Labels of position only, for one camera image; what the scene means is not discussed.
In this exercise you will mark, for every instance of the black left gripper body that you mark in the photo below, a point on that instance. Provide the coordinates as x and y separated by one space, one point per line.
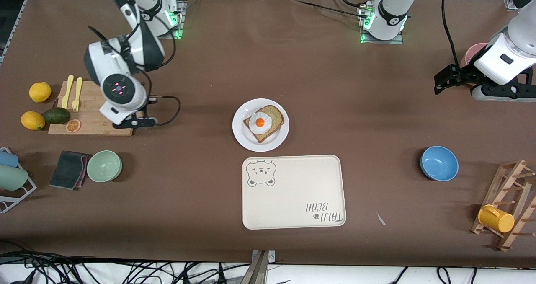
464 74

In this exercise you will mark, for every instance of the toasted bread slice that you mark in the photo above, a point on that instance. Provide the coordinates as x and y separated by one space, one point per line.
277 118

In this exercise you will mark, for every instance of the fried egg toy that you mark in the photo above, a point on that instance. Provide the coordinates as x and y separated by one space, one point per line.
260 122

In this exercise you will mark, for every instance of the white round plate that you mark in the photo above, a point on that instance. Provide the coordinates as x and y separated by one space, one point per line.
247 141

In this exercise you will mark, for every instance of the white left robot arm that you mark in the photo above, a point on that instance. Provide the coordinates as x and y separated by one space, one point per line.
391 11

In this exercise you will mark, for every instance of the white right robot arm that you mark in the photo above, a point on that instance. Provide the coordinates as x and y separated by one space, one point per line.
121 91

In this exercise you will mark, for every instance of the pink bowl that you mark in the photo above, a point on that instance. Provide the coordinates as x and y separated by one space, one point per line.
471 53

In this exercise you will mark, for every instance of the blue bowl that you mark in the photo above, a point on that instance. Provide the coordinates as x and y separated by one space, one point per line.
439 163

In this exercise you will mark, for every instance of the wooden peg cup rack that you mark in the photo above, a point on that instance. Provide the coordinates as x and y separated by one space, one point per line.
498 194

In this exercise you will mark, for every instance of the yellow plastic cup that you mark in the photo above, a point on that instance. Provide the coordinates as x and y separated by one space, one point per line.
498 220

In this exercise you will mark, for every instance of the small white paper scrap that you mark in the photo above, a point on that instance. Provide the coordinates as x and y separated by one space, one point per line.
380 219

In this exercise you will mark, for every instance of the cream bear print tray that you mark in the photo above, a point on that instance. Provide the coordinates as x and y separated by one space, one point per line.
293 200

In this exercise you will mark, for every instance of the mint green bowl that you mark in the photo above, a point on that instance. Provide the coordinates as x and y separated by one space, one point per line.
104 166

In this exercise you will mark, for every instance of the wooden cutting board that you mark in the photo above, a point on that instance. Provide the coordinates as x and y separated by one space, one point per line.
90 108

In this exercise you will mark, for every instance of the yellow plastic fork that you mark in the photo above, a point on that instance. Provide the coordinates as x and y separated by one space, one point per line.
76 104

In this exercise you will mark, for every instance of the orange slice toy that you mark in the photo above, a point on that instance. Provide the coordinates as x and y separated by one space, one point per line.
73 126

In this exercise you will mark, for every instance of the yellow plastic knife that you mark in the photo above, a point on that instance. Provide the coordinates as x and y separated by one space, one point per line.
67 93

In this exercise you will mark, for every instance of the folded dark grey cloth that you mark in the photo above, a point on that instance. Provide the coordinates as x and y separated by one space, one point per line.
67 170

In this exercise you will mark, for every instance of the dark green avocado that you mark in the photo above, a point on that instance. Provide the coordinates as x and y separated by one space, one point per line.
56 115

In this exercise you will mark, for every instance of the yellow lemon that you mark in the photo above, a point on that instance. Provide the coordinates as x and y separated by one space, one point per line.
40 92
32 120

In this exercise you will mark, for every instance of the pale green cup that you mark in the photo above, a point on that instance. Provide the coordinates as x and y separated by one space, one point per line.
12 178

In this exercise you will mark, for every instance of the light blue cup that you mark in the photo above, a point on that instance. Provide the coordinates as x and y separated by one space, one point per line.
8 159

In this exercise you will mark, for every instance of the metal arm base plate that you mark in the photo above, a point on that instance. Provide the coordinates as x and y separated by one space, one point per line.
178 34
389 42

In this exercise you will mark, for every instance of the metal table corner bracket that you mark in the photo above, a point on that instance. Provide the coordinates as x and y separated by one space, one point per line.
511 4

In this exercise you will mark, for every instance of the grey metal mounting post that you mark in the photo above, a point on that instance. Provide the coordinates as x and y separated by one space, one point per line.
259 271

